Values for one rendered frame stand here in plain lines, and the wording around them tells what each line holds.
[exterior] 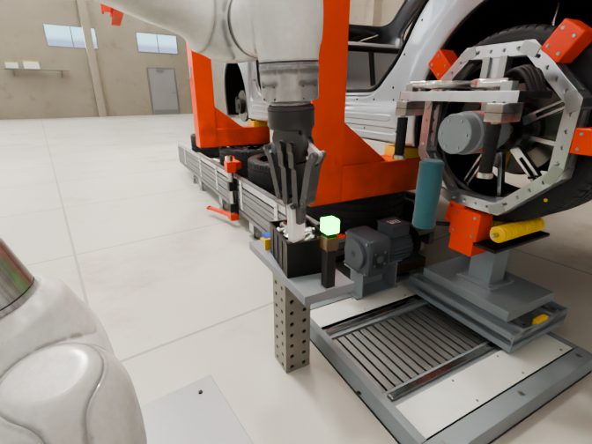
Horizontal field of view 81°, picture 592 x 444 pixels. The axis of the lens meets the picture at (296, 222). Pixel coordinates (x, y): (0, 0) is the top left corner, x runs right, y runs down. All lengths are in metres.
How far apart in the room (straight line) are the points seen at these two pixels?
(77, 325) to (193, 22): 0.50
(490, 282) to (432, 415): 0.65
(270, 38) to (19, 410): 0.52
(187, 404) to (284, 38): 0.67
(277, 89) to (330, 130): 0.93
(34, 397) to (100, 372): 0.06
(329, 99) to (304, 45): 0.92
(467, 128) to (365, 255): 0.62
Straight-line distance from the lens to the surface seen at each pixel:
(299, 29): 0.52
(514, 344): 1.54
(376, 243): 1.46
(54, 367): 0.52
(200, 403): 0.79
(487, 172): 1.11
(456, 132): 1.25
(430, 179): 1.36
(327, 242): 0.92
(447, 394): 1.31
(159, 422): 0.78
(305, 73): 0.53
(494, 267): 1.62
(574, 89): 1.25
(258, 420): 1.27
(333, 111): 1.45
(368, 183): 1.62
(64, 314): 0.64
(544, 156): 1.50
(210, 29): 0.62
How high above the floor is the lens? 0.97
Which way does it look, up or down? 20 degrees down
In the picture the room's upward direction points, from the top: straight up
